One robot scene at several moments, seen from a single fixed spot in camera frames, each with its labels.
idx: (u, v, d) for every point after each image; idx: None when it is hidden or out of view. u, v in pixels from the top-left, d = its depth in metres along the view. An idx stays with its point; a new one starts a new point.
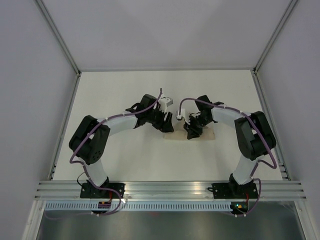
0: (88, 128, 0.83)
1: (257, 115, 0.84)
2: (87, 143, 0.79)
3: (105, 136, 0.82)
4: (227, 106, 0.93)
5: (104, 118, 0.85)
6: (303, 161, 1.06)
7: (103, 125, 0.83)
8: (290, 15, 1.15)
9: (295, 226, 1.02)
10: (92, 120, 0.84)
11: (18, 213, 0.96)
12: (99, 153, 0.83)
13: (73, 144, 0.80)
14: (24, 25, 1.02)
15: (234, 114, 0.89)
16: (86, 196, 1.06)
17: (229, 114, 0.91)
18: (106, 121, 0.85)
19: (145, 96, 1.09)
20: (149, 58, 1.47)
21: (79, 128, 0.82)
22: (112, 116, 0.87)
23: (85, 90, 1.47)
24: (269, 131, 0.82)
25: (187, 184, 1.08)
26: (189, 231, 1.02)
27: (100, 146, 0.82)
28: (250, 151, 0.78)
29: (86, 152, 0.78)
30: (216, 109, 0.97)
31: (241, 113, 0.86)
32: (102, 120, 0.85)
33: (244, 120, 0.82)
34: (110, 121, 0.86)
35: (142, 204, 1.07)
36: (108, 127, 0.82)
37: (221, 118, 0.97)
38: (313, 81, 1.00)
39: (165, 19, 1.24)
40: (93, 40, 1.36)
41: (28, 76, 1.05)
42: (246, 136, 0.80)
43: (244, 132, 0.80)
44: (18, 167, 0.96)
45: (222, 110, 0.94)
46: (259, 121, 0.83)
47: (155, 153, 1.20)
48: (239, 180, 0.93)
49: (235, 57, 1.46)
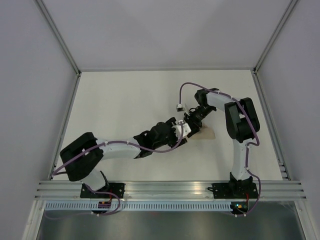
0: (85, 145, 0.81)
1: (245, 101, 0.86)
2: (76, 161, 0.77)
3: (94, 161, 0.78)
4: (220, 92, 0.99)
5: (104, 141, 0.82)
6: (304, 161, 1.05)
7: (98, 149, 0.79)
8: (290, 15, 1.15)
9: (296, 226, 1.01)
10: (91, 138, 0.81)
11: (18, 213, 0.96)
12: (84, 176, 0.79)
13: (64, 155, 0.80)
14: (24, 25, 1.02)
15: (225, 99, 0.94)
16: (86, 196, 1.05)
17: (221, 99, 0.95)
18: (105, 145, 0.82)
19: (156, 128, 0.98)
20: (149, 57, 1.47)
21: (76, 142, 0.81)
22: (113, 140, 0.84)
23: (85, 90, 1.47)
24: (254, 115, 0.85)
25: (187, 184, 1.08)
26: (189, 231, 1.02)
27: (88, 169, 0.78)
28: (236, 132, 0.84)
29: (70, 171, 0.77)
30: (211, 94, 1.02)
31: (232, 98, 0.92)
32: (102, 143, 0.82)
33: (232, 103, 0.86)
34: (109, 146, 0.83)
35: (142, 204, 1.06)
36: (101, 153, 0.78)
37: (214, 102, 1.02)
38: (313, 81, 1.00)
39: (165, 19, 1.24)
40: (93, 40, 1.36)
41: (28, 76, 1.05)
42: (233, 118, 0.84)
43: (231, 115, 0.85)
44: (18, 167, 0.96)
45: (215, 95, 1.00)
46: (246, 105, 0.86)
47: (155, 153, 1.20)
48: (237, 176, 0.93)
49: (235, 57, 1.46)
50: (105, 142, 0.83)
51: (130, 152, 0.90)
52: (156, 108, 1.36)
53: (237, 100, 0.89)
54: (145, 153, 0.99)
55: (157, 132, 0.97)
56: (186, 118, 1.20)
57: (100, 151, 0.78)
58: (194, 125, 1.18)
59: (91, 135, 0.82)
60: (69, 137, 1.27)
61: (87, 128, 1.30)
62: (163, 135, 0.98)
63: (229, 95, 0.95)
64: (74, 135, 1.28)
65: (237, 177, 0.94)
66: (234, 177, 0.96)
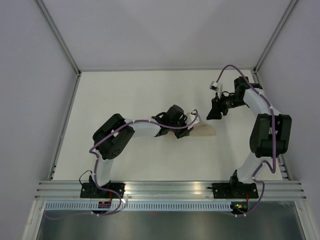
0: (115, 125, 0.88)
1: (283, 119, 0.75)
2: (110, 139, 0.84)
3: (127, 136, 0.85)
4: (261, 94, 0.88)
5: (131, 120, 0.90)
6: (303, 161, 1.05)
7: (129, 127, 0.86)
8: (290, 15, 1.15)
9: (296, 226, 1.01)
10: (120, 119, 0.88)
11: (18, 214, 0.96)
12: (118, 152, 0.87)
13: (98, 137, 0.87)
14: (24, 25, 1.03)
15: (263, 107, 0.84)
16: (86, 196, 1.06)
17: (259, 104, 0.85)
18: (132, 123, 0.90)
19: (173, 108, 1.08)
20: (149, 57, 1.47)
21: (107, 123, 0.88)
22: (139, 120, 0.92)
23: (85, 91, 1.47)
24: (286, 137, 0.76)
25: (187, 184, 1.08)
26: (189, 231, 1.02)
27: (121, 145, 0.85)
28: (256, 146, 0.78)
29: (106, 148, 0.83)
30: (251, 92, 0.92)
31: (270, 110, 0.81)
32: (130, 122, 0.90)
33: (266, 117, 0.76)
34: (135, 125, 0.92)
35: (141, 204, 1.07)
36: (132, 129, 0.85)
37: (250, 101, 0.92)
38: (314, 80, 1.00)
39: (165, 20, 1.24)
40: (93, 41, 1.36)
41: (28, 77, 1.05)
42: (259, 132, 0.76)
43: (259, 128, 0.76)
44: (17, 168, 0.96)
45: (255, 96, 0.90)
46: (281, 123, 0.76)
47: (155, 153, 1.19)
48: (240, 178, 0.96)
49: (235, 57, 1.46)
50: (133, 120, 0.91)
51: (154, 130, 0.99)
52: (156, 108, 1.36)
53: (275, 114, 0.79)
54: (164, 131, 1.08)
55: (172, 112, 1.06)
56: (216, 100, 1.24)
57: (131, 127, 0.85)
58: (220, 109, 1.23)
59: (120, 116, 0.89)
60: (69, 137, 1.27)
61: (87, 128, 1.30)
62: (179, 115, 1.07)
63: (270, 102, 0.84)
64: (74, 135, 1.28)
65: (240, 178, 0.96)
66: (237, 176, 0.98)
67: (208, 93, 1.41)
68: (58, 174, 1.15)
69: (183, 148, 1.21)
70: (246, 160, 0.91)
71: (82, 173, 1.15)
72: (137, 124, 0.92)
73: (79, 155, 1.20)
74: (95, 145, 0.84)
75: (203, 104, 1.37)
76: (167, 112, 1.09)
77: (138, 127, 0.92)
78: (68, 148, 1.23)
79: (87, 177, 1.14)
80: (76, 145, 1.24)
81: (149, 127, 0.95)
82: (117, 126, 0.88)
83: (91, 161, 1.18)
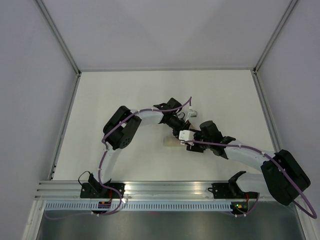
0: (122, 117, 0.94)
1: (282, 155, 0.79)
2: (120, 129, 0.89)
3: (135, 125, 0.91)
4: (242, 145, 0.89)
5: (137, 110, 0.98)
6: (303, 161, 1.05)
7: (135, 116, 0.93)
8: (290, 16, 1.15)
9: (296, 225, 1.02)
10: (126, 110, 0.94)
11: (18, 213, 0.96)
12: (128, 141, 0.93)
13: (107, 129, 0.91)
14: (24, 26, 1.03)
15: (255, 155, 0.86)
16: (86, 196, 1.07)
17: (250, 155, 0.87)
18: (137, 113, 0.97)
19: (173, 99, 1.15)
20: (149, 57, 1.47)
21: (114, 116, 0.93)
22: (144, 109, 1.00)
23: (85, 91, 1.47)
24: (300, 171, 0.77)
25: (187, 184, 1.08)
26: (189, 231, 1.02)
27: (130, 134, 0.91)
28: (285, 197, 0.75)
29: (118, 137, 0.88)
30: (229, 148, 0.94)
31: (264, 155, 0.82)
32: (135, 111, 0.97)
33: (271, 165, 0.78)
34: (141, 114, 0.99)
35: (142, 204, 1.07)
36: (139, 118, 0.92)
37: (236, 156, 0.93)
38: (314, 81, 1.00)
39: (165, 19, 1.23)
40: (93, 41, 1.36)
41: (28, 77, 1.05)
42: (279, 183, 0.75)
43: (276, 180, 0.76)
44: (17, 168, 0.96)
45: (238, 150, 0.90)
46: (285, 160, 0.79)
47: (155, 153, 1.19)
48: (240, 186, 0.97)
49: (235, 57, 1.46)
50: (138, 110, 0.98)
51: (156, 118, 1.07)
52: None
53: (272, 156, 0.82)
54: (166, 120, 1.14)
55: (173, 102, 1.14)
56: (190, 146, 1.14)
57: (137, 117, 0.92)
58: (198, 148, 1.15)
59: (125, 108, 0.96)
60: (69, 137, 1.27)
61: (87, 128, 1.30)
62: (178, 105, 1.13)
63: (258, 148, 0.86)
64: (74, 135, 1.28)
65: (241, 188, 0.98)
66: (238, 182, 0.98)
67: (208, 94, 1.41)
68: (58, 174, 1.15)
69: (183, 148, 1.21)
70: (251, 180, 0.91)
71: (82, 173, 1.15)
72: (142, 113, 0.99)
73: (79, 156, 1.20)
74: (106, 135, 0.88)
75: (203, 104, 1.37)
76: (167, 103, 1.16)
77: (143, 115, 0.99)
78: (68, 149, 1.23)
79: (86, 177, 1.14)
80: (76, 145, 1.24)
81: (152, 115, 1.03)
82: (123, 117, 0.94)
83: (91, 161, 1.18)
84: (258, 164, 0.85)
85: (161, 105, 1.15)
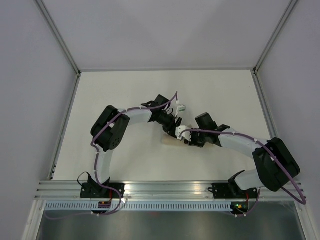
0: (110, 117, 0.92)
1: (275, 143, 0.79)
2: (108, 130, 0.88)
3: (124, 125, 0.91)
4: (236, 133, 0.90)
5: (124, 109, 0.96)
6: (303, 162, 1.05)
7: (124, 116, 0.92)
8: (290, 16, 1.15)
9: (296, 226, 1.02)
10: (113, 110, 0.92)
11: (18, 213, 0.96)
12: (118, 141, 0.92)
13: (95, 131, 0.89)
14: (24, 26, 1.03)
15: (247, 142, 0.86)
16: (86, 196, 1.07)
17: (242, 142, 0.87)
18: (125, 112, 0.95)
19: (160, 96, 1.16)
20: (149, 58, 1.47)
21: (101, 116, 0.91)
22: (132, 108, 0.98)
23: (85, 91, 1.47)
24: (290, 158, 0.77)
25: (187, 184, 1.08)
26: (189, 231, 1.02)
27: (119, 134, 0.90)
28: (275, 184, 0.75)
29: (107, 138, 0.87)
30: (224, 136, 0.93)
31: (257, 142, 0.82)
32: (123, 111, 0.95)
33: (263, 151, 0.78)
34: (129, 113, 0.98)
35: (142, 204, 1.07)
36: (127, 118, 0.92)
37: (231, 144, 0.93)
38: (314, 81, 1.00)
39: (165, 20, 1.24)
40: (93, 41, 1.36)
41: (28, 77, 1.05)
42: (270, 170, 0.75)
43: (267, 166, 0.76)
44: (17, 168, 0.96)
45: (233, 137, 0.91)
46: (277, 148, 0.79)
47: (154, 154, 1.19)
48: (240, 185, 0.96)
49: (235, 58, 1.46)
50: (125, 109, 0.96)
51: (145, 116, 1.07)
52: None
53: (264, 143, 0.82)
54: (155, 117, 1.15)
55: (161, 99, 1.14)
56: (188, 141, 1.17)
57: (126, 116, 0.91)
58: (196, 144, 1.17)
59: (112, 107, 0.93)
60: (69, 137, 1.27)
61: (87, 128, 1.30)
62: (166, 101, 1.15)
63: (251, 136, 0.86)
64: (74, 135, 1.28)
65: (241, 187, 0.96)
66: (238, 183, 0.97)
67: (208, 94, 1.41)
68: (58, 174, 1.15)
69: (183, 148, 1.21)
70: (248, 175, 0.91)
71: (81, 173, 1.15)
72: (129, 112, 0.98)
73: (79, 156, 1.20)
74: (95, 137, 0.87)
75: (203, 104, 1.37)
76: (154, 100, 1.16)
77: (132, 114, 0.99)
78: (68, 149, 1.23)
79: (85, 177, 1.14)
80: (76, 145, 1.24)
81: (141, 113, 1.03)
82: (111, 117, 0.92)
83: (91, 161, 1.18)
84: (250, 151, 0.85)
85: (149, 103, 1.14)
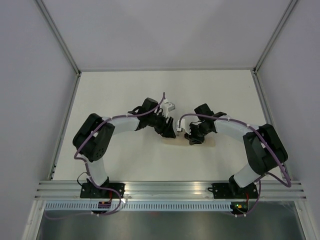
0: (93, 126, 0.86)
1: (266, 128, 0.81)
2: (91, 139, 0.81)
3: (109, 133, 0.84)
4: (230, 118, 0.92)
5: (109, 116, 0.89)
6: (303, 162, 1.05)
7: (108, 123, 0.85)
8: (290, 16, 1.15)
9: (296, 226, 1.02)
10: (97, 118, 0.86)
11: (18, 213, 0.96)
12: (103, 151, 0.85)
13: (77, 141, 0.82)
14: (24, 25, 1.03)
15: (240, 127, 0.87)
16: (86, 196, 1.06)
17: (236, 127, 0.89)
18: (110, 120, 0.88)
19: (147, 100, 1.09)
20: (149, 58, 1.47)
21: (84, 126, 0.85)
22: (117, 115, 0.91)
23: (85, 91, 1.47)
24: (280, 145, 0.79)
25: (187, 184, 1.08)
26: (189, 231, 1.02)
27: (104, 143, 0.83)
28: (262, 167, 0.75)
29: (91, 149, 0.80)
30: (219, 121, 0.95)
31: (249, 127, 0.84)
32: (108, 118, 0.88)
33: (252, 134, 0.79)
34: (114, 121, 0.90)
35: (142, 205, 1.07)
36: (113, 125, 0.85)
37: (225, 129, 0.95)
38: (314, 81, 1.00)
39: (165, 20, 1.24)
40: (93, 41, 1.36)
41: (28, 77, 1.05)
42: (257, 152, 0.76)
43: (254, 148, 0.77)
44: (17, 168, 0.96)
45: (227, 123, 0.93)
46: (267, 134, 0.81)
47: (154, 154, 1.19)
48: (240, 184, 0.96)
49: (235, 58, 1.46)
50: (110, 117, 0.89)
51: (132, 124, 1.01)
52: None
53: (256, 129, 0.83)
54: (144, 123, 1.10)
55: (148, 103, 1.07)
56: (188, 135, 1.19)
57: (111, 124, 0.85)
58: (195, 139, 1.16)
59: (96, 115, 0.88)
60: (68, 137, 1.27)
61: None
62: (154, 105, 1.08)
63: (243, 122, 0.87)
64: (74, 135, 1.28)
65: (240, 185, 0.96)
66: (236, 180, 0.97)
67: (207, 94, 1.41)
68: (58, 174, 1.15)
69: (183, 148, 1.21)
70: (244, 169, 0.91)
71: (81, 173, 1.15)
72: (115, 120, 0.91)
73: None
74: (78, 149, 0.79)
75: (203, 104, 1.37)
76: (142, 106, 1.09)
77: (117, 123, 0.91)
78: (68, 149, 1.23)
79: (85, 177, 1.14)
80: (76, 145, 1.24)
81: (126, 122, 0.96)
82: (95, 126, 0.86)
83: None
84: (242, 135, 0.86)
85: (136, 108, 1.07)
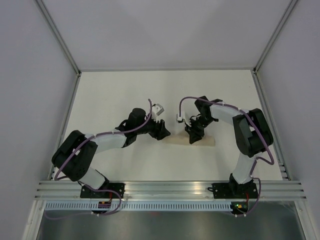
0: (75, 143, 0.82)
1: (255, 112, 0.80)
2: (72, 159, 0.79)
3: (91, 152, 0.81)
4: (225, 104, 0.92)
5: (92, 134, 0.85)
6: (303, 162, 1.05)
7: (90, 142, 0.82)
8: (290, 16, 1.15)
9: (296, 226, 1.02)
10: (79, 135, 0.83)
11: (18, 213, 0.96)
12: (85, 171, 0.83)
13: (58, 160, 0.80)
14: (24, 26, 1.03)
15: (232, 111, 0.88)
16: (86, 196, 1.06)
17: (227, 110, 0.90)
18: (94, 138, 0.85)
19: (133, 113, 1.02)
20: (149, 57, 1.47)
21: (65, 143, 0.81)
22: (101, 133, 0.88)
23: (85, 91, 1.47)
24: (267, 128, 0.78)
25: (187, 184, 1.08)
26: (189, 231, 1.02)
27: (85, 163, 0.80)
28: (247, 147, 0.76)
29: (71, 170, 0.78)
30: (215, 106, 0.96)
31: (240, 111, 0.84)
32: (91, 136, 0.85)
33: (242, 117, 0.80)
34: (98, 138, 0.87)
35: (141, 204, 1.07)
36: (95, 144, 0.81)
37: (220, 114, 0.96)
38: (314, 81, 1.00)
39: (165, 20, 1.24)
40: (93, 41, 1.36)
41: (28, 77, 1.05)
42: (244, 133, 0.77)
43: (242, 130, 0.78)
44: (17, 168, 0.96)
45: (221, 107, 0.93)
46: (256, 118, 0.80)
47: (154, 153, 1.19)
48: (238, 180, 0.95)
49: (235, 57, 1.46)
50: (94, 135, 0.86)
51: (119, 141, 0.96)
52: None
53: (246, 112, 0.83)
54: (131, 140, 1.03)
55: (133, 116, 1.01)
56: (188, 128, 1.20)
57: (93, 142, 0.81)
58: (195, 133, 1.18)
59: (79, 132, 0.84)
60: None
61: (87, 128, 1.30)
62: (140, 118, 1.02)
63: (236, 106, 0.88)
64: None
65: (239, 181, 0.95)
66: (234, 178, 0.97)
67: (207, 94, 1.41)
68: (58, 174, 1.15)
69: (183, 148, 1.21)
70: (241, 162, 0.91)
71: None
72: (99, 138, 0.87)
73: None
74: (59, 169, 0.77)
75: None
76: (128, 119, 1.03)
77: (100, 141, 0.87)
78: None
79: None
80: None
81: (112, 139, 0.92)
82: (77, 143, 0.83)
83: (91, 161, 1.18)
84: None
85: (124, 121, 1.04)
